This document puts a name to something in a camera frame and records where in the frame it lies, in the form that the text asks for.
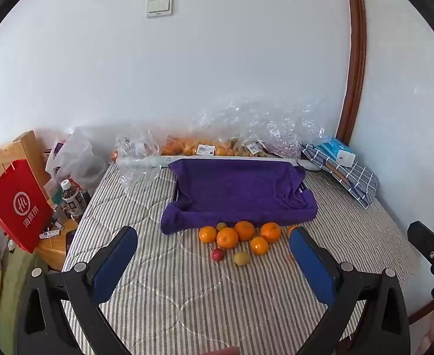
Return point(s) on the small red fruit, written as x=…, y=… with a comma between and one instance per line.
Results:
x=218, y=254

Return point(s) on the white plastic bag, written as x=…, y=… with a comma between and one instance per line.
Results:
x=74, y=151

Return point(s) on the striped bedsheet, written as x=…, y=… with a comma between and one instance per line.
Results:
x=202, y=303

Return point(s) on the empty clear plastic bag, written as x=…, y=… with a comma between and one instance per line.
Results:
x=137, y=155

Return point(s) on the orange mandarin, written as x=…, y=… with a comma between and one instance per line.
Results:
x=244, y=230
x=259, y=245
x=290, y=229
x=227, y=237
x=207, y=234

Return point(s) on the brown wooden door frame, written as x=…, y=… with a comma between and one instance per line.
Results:
x=355, y=63

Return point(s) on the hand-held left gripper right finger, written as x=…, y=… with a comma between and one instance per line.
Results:
x=311, y=266

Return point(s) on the white wall light switch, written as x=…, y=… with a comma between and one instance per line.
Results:
x=159, y=6

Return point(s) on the wooden nightstand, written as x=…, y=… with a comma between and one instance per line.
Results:
x=54, y=252

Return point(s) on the large mandarin with green stem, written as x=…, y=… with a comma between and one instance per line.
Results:
x=270, y=232

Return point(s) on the clear bag of brown fruit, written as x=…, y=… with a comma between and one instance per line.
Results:
x=268, y=133

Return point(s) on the white box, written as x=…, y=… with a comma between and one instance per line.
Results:
x=345, y=158

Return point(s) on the blue tissue pack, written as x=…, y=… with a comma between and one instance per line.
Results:
x=329, y=147

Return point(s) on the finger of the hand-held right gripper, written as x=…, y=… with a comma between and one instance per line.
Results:
x=425, y=240

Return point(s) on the purple towel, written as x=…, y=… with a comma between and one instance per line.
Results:
x=235, y=188

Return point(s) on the small yellow fruit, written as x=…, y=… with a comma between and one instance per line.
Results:
x=241, y=258
x=221, y=226

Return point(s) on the black phone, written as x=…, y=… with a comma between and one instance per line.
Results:
x=70, y=239

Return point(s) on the red paper bag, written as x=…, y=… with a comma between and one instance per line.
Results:
x=17, y=203

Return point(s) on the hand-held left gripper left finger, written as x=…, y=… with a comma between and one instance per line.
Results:
x=115, y=262

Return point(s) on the grey checkered folded cloth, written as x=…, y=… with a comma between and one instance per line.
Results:
x=353, y=183

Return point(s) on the dark drink bottle white cap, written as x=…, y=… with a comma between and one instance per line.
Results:
x=72, y=201

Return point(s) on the clear bag of mandarins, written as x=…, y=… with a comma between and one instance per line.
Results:
x=191, y=142

